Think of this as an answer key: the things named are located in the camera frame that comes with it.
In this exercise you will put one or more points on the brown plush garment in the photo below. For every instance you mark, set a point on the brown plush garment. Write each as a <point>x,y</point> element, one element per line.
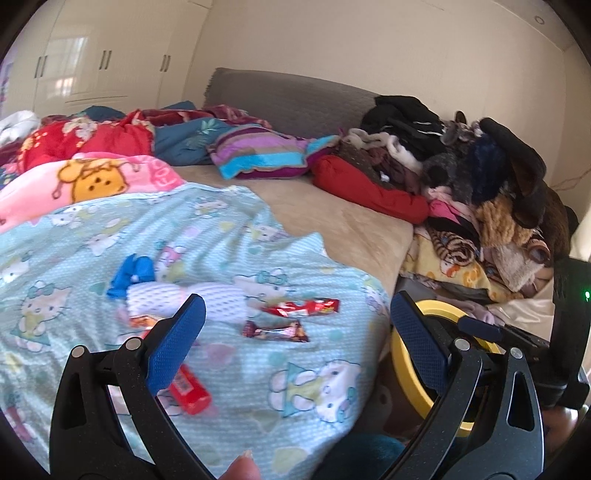
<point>558,217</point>

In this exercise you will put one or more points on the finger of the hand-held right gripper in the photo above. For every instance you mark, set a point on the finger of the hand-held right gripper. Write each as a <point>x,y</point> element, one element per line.
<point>480,328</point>

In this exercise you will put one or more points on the dark dotted cloth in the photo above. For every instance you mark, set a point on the dark dotted cloth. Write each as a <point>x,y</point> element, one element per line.
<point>364,159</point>

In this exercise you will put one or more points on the light blue cat-print blanket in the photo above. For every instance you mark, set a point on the light blue cat-print blanket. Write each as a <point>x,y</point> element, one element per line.
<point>231,240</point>

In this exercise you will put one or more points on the person's left hand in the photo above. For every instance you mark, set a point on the person's left hand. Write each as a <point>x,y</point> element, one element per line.
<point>240,468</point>

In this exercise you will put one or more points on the black fleece garment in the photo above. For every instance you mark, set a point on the black fleece garment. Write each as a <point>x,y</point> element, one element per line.
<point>517,152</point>

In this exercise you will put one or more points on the grey headboard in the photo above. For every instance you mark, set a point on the grey headboard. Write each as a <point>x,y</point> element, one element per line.
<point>286,101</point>

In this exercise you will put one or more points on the red rectangular packet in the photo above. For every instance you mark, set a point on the red rectangular packet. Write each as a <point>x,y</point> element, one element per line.
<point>191,392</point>

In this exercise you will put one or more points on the yellow cartoon blanket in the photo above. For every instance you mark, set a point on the yellow cartoon blanket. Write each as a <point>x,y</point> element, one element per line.
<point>461,279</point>

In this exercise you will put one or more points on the maroon candy wrapper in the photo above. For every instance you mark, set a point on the maroon candy wrapper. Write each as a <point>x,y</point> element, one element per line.
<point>277,331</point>

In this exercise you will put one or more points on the black bin with yellow rim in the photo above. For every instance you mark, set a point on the black bin with yellow rim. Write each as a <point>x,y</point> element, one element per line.
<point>399,360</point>

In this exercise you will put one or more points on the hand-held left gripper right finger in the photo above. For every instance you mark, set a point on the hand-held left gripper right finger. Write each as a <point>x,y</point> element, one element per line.
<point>418,344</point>

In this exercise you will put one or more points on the grey speckled garment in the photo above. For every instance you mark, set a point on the grey speckled garment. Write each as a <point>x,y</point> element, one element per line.
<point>443,168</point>

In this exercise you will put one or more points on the teal cloth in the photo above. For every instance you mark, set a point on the teal cloth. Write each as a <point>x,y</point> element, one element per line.
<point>364,457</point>

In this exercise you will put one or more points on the purple striped pillow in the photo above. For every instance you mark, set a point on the purple striped pillow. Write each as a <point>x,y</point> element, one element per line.
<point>263,152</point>

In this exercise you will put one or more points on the red floral quilt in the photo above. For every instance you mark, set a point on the red floral quilt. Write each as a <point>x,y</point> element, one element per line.
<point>92,138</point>

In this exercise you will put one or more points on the red candy wrapper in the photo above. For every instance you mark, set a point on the red candy wrapper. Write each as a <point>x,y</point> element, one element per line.
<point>314,307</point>

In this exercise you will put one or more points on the white cloth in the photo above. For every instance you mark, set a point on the white cloth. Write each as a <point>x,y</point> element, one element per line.
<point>18,124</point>

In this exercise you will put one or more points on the blue leaf-print quilt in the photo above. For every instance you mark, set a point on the blue leaf-print quilt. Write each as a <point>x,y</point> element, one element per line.
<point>189,138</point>

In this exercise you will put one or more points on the lavender sweater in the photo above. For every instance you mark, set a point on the lavender sweater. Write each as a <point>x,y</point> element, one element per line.
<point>480,314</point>

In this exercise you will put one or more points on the tiger-striped cloth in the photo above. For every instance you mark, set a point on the tiger-striped cloth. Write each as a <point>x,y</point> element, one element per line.
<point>457,247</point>

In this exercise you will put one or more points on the beige bed sheet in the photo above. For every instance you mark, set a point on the beige bed sheet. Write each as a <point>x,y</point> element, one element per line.
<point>332,217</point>

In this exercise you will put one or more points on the recessed ceiling light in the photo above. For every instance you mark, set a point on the recessed ceiling light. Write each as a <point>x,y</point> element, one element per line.
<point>539,19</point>

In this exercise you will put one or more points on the red bolster pillow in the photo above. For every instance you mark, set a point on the red bolster pillow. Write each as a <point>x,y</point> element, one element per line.
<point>369,191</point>

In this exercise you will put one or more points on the mustard knit garment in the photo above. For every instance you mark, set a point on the mustard knit garment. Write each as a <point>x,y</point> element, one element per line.
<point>498,217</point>

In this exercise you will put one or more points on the navy fuzzy garment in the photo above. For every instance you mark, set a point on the navy fuzzy garment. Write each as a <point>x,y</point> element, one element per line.
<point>487,161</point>

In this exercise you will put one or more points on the cream wardrobe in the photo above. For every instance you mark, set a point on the cream wardrobe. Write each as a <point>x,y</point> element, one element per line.
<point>115,37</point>

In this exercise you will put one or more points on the pink bear-print blanket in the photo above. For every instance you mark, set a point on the pink bear-print blanket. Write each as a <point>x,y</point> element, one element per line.
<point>138,173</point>

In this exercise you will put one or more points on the magenta garment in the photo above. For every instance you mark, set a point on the magenta garment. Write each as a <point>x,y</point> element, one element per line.
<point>445,210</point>

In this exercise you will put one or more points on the black jacket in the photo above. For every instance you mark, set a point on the black jacket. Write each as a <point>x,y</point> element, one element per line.
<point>401,120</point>

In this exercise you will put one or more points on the cream satin cloth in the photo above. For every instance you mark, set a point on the cream satin cloth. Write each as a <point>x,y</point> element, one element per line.
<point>540,304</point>

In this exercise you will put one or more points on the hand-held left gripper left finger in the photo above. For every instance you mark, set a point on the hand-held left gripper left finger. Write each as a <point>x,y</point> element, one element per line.
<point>175,344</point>

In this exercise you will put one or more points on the white fleece garment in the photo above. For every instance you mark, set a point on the white fleece garment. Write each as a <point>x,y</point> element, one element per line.
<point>517,267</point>

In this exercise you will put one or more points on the white foam fruit net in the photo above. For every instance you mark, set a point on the white foam fruit net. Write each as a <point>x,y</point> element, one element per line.
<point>226,302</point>
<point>152,300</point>

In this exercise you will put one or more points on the maroon floral blanket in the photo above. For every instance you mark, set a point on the maroon floral blanket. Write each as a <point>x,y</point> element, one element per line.
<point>231,113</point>

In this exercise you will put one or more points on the orange snack wrapper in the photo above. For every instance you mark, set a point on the orange snack wrapper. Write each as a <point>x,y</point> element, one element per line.
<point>145,321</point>

